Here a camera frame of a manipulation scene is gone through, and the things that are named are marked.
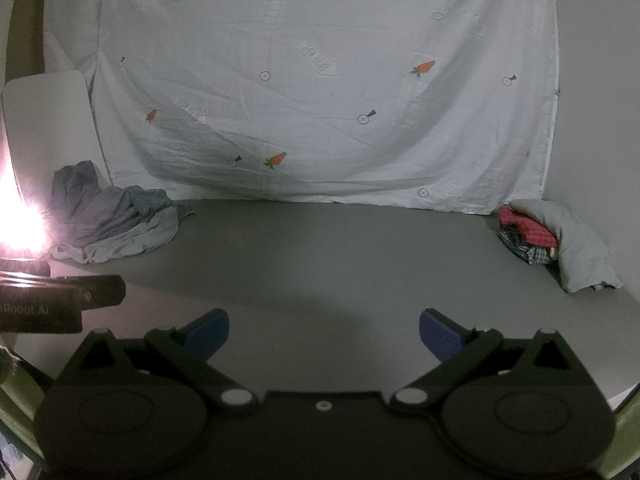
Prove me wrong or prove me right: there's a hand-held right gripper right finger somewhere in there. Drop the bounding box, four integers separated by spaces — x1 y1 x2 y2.
390 308 596 415

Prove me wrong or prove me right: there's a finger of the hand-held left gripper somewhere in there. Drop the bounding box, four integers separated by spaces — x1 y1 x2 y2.
82 274 126 308

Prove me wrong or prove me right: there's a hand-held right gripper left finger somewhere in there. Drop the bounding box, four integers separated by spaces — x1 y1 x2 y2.
50 308 261 415

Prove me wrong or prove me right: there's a green and orange cloth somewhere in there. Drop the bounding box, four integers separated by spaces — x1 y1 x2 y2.
52 160 173 256

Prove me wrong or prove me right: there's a light grey garment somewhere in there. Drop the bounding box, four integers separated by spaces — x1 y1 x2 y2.
50 205 182 266

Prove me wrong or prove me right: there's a dark plaid garment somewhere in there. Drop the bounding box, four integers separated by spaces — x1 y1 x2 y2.
496 227 562 267

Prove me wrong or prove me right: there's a red checked garment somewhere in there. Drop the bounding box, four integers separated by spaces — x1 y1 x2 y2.
499 206 558 249

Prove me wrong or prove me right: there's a white rounded board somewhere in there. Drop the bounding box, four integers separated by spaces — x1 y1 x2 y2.
1 71 103 201

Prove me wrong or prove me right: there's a white carrot print sheet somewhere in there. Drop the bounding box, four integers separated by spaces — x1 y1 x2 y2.
90 0 561 216

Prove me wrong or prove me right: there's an olive green frame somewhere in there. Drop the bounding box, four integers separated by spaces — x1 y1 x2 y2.
607 382 640 480
0 360 56 480

